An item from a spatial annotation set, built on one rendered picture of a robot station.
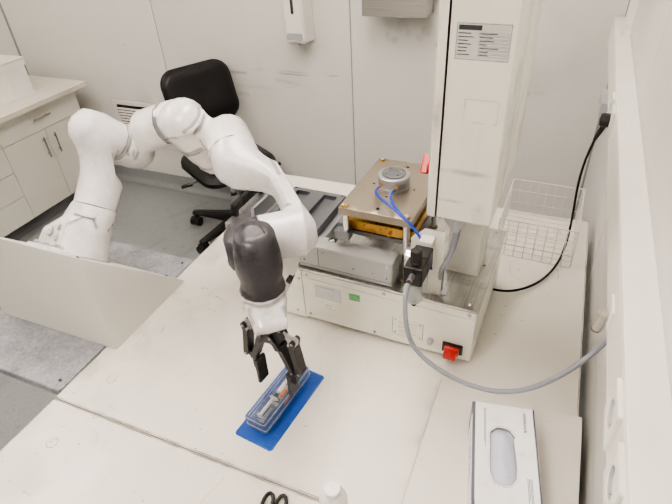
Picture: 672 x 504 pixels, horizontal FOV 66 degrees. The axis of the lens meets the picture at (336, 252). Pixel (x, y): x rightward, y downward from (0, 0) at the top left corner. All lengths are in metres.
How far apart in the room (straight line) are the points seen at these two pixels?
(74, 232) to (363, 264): 0.76
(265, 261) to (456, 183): 0.40
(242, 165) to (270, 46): 1.90
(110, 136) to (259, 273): 0.73
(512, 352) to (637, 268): 0.53
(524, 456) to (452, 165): 0.55
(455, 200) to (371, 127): 1.86
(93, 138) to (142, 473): 0.83
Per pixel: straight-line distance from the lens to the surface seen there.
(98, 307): 1.42
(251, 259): 0.92
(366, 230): 1.26
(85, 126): 1.50
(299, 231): 1.01
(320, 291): 1.35
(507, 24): 0.93
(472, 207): 1.07
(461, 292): 1.25
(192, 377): 1.37
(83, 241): 1.51
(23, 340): 1.68
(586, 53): 2.60
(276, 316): 0.97
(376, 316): 1.32
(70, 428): 1.39
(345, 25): 2.78
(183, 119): 1.26
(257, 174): 1.14
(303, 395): 1.27
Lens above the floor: 1.74
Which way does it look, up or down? 36 degrees down
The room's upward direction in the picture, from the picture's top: 4 degrees counter-clockwise
